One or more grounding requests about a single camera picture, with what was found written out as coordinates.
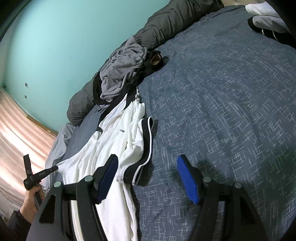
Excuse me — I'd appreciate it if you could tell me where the white polo shirt black trim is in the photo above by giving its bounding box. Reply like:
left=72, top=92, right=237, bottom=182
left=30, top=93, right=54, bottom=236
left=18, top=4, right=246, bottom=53
left=58, top=89, right=154, bottom=240

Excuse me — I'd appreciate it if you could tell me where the folded white clothes stack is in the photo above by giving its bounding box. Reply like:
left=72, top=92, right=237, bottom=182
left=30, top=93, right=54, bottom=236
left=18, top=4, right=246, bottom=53
left=245, top=2, right=292, bottom=44

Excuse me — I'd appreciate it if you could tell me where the person's left hand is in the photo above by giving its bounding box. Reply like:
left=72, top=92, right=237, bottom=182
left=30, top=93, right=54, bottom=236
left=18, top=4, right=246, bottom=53
left=20, top=184, right=45, bottom=224

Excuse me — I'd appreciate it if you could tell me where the light grey pillow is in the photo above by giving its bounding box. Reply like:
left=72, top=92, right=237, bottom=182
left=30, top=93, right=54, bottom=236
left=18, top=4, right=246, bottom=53
left=42, top=123, right=75, bottom=194

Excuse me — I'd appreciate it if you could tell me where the pink curtain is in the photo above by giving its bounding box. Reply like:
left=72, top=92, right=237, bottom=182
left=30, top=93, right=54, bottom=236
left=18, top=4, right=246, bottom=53
left=1, top=88, right=56, bottom=218

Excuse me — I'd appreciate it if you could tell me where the grey crumpled garment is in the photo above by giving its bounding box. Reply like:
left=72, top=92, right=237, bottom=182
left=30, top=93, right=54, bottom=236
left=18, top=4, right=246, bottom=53
left=99, top=37, right=148, bottom=102

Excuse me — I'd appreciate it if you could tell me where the black garment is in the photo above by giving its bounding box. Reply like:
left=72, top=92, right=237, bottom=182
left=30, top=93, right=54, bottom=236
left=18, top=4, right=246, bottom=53
left=93, top=50, right=165, bottom=105

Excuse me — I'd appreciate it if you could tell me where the dark grey rolled duvet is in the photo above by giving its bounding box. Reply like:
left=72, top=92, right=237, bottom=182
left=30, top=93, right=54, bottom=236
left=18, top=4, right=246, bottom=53
left=67, top=1, right=224, bottom=126

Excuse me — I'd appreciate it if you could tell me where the cream tufted headboard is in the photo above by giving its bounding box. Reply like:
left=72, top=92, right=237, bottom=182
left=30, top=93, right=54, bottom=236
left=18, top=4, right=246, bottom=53
left=221, top=0, right=265, bottom=6

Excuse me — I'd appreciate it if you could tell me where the wooden window frame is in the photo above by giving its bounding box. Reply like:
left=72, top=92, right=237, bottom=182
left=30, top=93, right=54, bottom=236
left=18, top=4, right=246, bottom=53
left=27, top=114, right=58, bottom=136

